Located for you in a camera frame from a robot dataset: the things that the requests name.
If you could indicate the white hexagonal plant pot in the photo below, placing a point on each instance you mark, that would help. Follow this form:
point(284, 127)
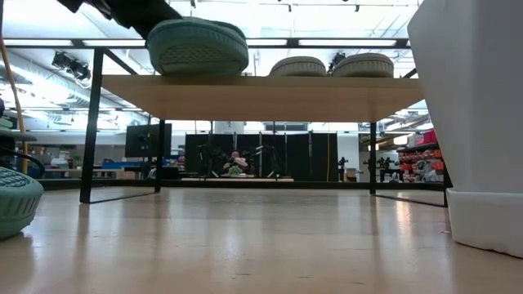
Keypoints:
point(470, 122)

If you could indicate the person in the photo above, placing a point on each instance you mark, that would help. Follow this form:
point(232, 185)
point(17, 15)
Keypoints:
point(236, 161)

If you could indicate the black overhead fixture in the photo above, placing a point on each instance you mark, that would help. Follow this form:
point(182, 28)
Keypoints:
point(69, 65)
point(337, 60)

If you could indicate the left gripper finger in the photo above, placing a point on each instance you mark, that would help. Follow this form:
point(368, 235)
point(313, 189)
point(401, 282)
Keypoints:
point(151, 14)

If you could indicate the wooden shelf with black frame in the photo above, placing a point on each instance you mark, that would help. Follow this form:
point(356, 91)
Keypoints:
point(261, 98)

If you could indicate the storage rack with bins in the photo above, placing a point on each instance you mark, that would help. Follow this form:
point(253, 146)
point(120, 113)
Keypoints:
point(421, 155)

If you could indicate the light grey slide sandal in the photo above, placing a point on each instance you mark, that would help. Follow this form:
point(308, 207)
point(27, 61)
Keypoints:
point(363, 65)
point(298, 67)

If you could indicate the black desk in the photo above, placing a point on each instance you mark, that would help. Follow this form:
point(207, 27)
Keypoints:
point(16, 135)

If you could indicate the black monitor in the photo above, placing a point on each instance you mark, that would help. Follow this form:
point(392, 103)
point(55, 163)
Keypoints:
point(147, 141)

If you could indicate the green rubber slide sandal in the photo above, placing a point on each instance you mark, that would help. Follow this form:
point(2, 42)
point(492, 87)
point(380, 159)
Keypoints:
point(196, 45)
point(16, 204)

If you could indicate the black partition screen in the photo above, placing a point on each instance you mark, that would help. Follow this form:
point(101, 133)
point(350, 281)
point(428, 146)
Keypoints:
point(302, 155)

